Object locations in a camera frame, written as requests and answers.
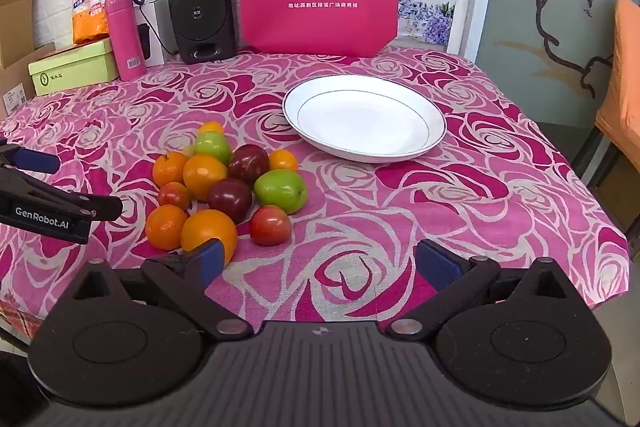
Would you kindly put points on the black power adapter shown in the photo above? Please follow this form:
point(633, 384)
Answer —
point(144, 41)

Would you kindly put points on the small orange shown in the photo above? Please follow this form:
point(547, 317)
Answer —
point(283, 160)
point(211, 127)

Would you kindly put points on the white plate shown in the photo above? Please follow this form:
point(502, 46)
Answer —
point(365, 117)

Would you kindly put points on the small red apple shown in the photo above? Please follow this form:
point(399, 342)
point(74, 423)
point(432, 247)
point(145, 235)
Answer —
point(173, 195)
point(270, 225)

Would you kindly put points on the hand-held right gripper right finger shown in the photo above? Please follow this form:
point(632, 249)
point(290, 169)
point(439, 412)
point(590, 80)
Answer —
point(435, 259)

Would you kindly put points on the white box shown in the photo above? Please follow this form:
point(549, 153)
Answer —
point(161, 32)

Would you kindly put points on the light green box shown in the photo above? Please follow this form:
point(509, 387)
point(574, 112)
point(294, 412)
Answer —
point(75, 67)

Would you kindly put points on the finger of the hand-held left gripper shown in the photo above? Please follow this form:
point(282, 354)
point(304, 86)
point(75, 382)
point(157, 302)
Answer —
point(102, 208)
point(37, 161)

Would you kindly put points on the dark red plum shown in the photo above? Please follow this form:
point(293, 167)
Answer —
point(248, 163)
point(230, 199)

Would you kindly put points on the pink thermos bottle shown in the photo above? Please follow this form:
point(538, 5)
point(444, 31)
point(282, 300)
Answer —
point(125, 37)

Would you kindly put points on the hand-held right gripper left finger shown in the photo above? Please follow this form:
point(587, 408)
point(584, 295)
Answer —
point(212, 254)

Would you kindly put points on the cardboard box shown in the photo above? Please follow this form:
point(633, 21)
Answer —
point(15, 57)

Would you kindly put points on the green apple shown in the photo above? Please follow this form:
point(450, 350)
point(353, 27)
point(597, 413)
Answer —
point(280, 191)
point(212, 148)

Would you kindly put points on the tangerine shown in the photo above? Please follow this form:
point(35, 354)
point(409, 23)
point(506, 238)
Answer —
point(169, 168)
point(165, 227)

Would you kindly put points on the large orange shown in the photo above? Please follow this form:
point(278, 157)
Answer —
point(207, 229)

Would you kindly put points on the black speaker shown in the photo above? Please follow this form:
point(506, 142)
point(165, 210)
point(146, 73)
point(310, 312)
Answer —
point(200, 17)

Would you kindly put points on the pink rose tablecloth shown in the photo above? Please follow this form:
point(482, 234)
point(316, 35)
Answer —
point(475, 187)

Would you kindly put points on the chair with orange cover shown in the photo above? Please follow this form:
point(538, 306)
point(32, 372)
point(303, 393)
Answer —
point(625, 82)

